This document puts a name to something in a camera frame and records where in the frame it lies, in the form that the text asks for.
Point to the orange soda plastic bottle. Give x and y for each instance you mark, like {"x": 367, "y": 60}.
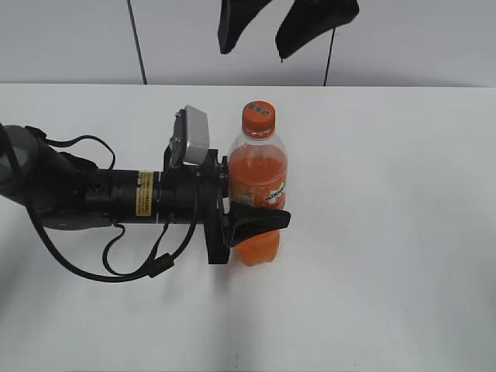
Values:
{"x": 258, "y": 170}

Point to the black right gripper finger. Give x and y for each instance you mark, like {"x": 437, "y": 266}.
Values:
{"x": 235, "y": 16}
{"x": 306, "y": 20}

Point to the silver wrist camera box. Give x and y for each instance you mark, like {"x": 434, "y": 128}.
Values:
{"x": 190, "y": 140}

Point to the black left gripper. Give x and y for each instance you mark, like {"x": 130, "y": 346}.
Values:
{"x": 193, "y": 195}

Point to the orange bottle cap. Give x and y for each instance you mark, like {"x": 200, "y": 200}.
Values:
{"x": 258, "y": 120}

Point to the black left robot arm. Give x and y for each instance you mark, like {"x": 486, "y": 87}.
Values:
{"x": 72, "y": 193}

